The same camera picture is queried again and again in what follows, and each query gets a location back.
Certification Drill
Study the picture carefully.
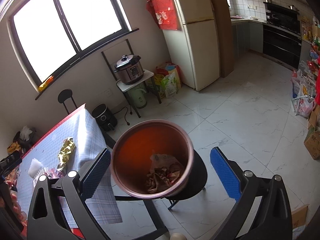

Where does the gold foil wrapper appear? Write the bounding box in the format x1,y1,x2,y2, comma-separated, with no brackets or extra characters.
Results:
57,137,76,171

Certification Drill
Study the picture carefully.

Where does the white foam net sleeve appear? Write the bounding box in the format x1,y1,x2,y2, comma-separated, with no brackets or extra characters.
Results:
28,158,43,179

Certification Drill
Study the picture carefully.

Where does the brown crumpled paper trash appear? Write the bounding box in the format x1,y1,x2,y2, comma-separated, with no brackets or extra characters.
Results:
145,154,185,194

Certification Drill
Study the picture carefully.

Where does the pink round trash bin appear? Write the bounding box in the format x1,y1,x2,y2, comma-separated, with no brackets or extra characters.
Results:
110,119,194,199

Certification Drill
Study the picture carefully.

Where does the black round stool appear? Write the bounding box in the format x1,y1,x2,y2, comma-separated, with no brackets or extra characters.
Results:
167,150,208,211

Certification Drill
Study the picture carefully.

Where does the cardboard box on floor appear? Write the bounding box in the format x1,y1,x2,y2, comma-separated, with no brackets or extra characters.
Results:
304,127,320,160

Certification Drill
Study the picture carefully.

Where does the checkered blue tablecloth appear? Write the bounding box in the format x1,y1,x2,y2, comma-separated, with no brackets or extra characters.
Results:
15,108,123,229

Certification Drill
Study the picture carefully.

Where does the beige fuzzy slipper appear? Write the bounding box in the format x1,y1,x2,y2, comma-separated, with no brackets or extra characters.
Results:
170,233,187,240

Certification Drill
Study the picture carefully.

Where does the black air fryer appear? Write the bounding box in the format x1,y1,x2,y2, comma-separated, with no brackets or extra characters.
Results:
92,104,118,132

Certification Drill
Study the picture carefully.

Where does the white red plastic bag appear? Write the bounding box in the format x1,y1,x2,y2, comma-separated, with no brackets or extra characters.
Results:
291,79,316,118

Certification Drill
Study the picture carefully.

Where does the black round-back chair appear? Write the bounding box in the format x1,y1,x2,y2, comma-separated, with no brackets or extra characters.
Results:
57,89,78,114

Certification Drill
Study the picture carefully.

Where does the yellow snack bag on sill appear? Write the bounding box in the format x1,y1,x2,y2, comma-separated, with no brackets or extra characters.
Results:
38,75,54,92

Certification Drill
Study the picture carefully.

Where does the light green electric kettle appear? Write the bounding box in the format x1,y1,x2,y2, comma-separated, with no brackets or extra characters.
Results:
128,86,148,109

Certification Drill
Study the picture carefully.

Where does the green white shopping bag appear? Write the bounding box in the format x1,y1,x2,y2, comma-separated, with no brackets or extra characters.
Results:
161,72,178,98

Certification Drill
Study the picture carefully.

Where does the silver electric pressure cooker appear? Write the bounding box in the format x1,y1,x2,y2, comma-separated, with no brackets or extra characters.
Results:
114,55,144,85

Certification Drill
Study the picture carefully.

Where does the small white side table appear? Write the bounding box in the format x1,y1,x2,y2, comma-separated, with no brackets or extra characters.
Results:
101,39,162,117

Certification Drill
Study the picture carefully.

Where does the black stove and oven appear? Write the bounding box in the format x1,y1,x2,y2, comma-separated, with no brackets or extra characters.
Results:
263,2,302,69

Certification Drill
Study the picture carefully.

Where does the red shopping bag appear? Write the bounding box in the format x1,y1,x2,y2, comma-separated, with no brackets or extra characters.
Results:
156,62,182,89

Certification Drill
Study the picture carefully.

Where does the cream double-door refrigerator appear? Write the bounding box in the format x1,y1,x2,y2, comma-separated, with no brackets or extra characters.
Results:
162,0,220,91

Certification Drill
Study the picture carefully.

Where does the dark framed window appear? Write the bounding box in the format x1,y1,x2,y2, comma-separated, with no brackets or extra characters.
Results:
8,0,134,95

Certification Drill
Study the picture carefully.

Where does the red hanging cloth organizer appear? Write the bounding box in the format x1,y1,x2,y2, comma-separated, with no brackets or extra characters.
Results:
146,0,181,30

